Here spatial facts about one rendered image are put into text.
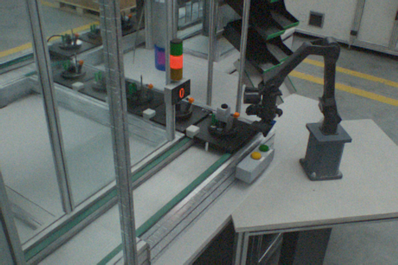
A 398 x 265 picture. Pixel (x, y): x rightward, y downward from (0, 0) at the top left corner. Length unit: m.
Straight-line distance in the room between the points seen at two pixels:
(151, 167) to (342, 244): 1.54
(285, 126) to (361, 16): 3.74
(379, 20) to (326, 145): 4.07
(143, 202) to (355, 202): 0.84
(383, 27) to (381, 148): 3.68
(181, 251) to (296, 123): 1.05
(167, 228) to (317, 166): 0.73
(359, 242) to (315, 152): 1.21
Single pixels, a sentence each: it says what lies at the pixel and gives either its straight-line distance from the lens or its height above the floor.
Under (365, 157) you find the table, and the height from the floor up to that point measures 0.86.
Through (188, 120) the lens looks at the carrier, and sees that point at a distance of 2.03.
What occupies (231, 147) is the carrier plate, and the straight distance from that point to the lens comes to 1.86.
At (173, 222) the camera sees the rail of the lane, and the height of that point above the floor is 0.96.
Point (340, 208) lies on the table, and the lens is 1.82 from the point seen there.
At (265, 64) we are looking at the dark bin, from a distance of 2.06.
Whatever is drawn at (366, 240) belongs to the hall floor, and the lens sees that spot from 3.01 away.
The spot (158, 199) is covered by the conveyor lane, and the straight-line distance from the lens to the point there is 1.66.
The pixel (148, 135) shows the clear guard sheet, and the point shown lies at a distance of 1.77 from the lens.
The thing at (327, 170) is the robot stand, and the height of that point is 0.91.
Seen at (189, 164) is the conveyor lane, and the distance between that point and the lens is 1.84.
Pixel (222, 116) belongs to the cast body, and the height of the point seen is 1.05.
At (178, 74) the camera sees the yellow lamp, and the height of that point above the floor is 1.28.
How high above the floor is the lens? 1.99
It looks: 32 degrees down
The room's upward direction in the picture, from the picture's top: 2 degrees clockwise
